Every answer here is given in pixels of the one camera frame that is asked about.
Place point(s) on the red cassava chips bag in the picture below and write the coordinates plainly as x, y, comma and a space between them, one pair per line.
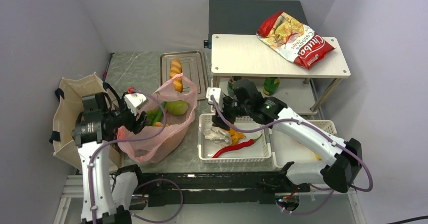
293, 40

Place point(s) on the green cabbage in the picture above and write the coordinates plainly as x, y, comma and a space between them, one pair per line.
177, 108

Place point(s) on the white two-tier shelf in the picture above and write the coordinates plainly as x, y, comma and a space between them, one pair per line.
301, 89

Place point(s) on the left white plastic basket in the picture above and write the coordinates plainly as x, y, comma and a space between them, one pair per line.
258, 152

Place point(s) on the right green glass bottle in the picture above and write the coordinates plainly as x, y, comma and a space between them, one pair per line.
271, 85

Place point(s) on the orange habanero pepper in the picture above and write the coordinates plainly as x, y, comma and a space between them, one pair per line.
236, 136

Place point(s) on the white plastic basket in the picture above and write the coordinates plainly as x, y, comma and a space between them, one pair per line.
291, 152
258, 152

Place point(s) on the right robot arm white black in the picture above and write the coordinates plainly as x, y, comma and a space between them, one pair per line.
341, 160

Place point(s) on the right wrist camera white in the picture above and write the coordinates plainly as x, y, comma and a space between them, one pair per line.
214, 94

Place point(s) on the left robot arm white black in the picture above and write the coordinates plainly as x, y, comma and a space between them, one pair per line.
106, 201

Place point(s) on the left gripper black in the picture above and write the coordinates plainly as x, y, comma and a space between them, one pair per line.
134, 125

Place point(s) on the pink plastic grocery bag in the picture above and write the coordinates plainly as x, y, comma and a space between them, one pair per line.
153, 144

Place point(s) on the dark grey back panel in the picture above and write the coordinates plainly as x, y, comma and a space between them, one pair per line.
244, 17

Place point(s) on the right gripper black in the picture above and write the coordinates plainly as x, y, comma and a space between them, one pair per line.
218, 121

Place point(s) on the green glass bottle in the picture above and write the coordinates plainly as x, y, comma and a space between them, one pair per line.
230, 87
271, 85

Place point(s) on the red chili pepper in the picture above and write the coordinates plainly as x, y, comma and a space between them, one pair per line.
236, 147

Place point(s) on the right white plastic basket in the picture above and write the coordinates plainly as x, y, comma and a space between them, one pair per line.
291, 152

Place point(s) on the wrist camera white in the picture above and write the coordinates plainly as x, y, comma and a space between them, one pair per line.
135, 101
214, 94

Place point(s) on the beige canvas tote bag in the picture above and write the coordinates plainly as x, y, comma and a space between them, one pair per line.
70, 106

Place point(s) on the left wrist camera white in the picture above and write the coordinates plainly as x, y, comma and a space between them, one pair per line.
135, 101

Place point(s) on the clear dumplings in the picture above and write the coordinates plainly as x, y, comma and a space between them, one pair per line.
218, 136

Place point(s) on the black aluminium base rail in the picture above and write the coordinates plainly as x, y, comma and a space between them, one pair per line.
221, 187

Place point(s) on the metal baking tray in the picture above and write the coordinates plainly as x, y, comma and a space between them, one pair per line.
193, 67

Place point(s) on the left green glass bottle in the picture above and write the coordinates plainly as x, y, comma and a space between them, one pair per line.
230, 87

